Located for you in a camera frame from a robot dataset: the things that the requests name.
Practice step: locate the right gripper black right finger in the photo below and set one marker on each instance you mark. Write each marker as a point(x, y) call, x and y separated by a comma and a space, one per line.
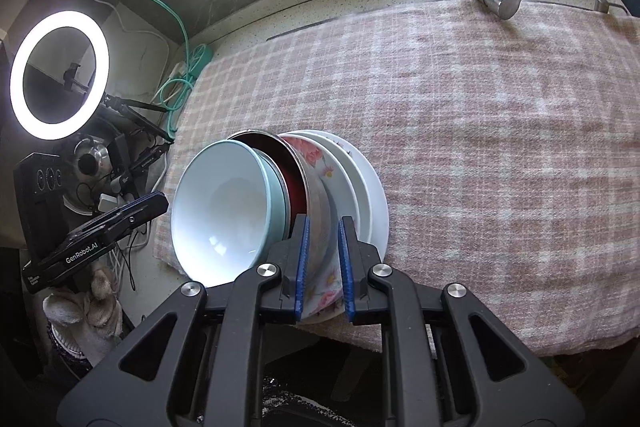
point(447, 359)

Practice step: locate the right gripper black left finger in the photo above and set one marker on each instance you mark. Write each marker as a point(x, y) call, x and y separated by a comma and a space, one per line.
point(195, 361)

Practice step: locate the deep plate pink flowers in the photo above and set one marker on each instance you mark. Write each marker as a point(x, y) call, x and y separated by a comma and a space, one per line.
point(324, 290)

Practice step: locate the light blue ceramic bowl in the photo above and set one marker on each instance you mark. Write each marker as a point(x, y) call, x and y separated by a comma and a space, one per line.
point(228, 210)

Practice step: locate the white plate gold leaf pattern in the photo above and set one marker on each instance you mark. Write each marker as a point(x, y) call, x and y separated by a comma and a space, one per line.
point(350, 159)

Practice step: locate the red steel-lined small bowl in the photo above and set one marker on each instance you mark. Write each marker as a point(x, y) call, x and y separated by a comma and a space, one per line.
point(284, 158)

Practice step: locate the large stainless steel bowl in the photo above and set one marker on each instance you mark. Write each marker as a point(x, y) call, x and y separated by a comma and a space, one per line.
point(319, 214)

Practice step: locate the left gloved hand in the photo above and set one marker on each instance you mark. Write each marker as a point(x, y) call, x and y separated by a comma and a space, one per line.
point(86, 325)

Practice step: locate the black tripod stand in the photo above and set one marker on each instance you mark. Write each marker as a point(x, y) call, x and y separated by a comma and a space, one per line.
point(128, 108)

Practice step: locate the large flat plate pink flowers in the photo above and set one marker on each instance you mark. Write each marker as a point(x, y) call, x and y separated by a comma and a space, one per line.
point(380, 228)

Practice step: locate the pink plaid cloth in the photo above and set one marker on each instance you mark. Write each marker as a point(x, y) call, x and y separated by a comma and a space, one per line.
point(508, 150)

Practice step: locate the white ring light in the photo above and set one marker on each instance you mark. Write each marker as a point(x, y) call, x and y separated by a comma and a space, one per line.
point(93, 32)

